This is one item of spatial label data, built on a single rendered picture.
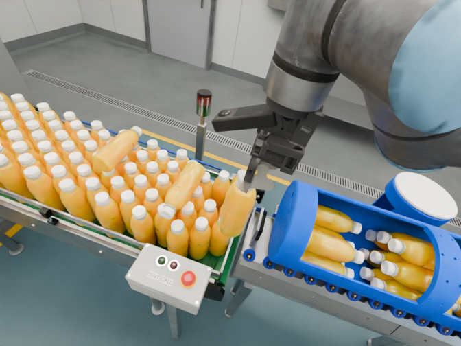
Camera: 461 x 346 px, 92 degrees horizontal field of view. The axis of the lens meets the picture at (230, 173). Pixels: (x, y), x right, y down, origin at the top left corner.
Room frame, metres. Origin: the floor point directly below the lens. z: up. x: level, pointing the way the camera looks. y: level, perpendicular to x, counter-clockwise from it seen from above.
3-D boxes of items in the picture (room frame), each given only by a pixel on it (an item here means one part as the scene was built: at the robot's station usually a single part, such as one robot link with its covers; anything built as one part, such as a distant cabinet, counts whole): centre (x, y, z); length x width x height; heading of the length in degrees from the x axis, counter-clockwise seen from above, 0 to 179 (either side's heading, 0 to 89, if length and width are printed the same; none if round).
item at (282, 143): (0.32, -0.07, 1.51); 0.09 x 0.08 x 0.12; 82
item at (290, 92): (0.33, -0.06, 1.59); 0.10 x 0.09 x 0.05; 172
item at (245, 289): (0.38, -0.21, 0.31); 0.06 x 0.06 x 0.63; 82
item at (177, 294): (0.19, 0.09, 1.05); 0.20 x 0.10 x 0.10; 82
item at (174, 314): (0.19, 0.09, 0.50); 0.04 x 0.04 x 1.00; 82
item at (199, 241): (0.35, 0.05, 1.00); 0.07 x 0.07 x 0.19
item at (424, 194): (0.82, -0.93, 1.03); 0.28 x 0.28 x 0.01
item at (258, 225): (0.45, -0.15, 0.99); 0.10 x 0.02 x 0.12; 172
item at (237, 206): (0.33, -0.04, 1.27); 0.07 x 0.07 x 0.19
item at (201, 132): (0.86, 0.18, 0.55); 0.04 x 0.04 x 1.10; 82
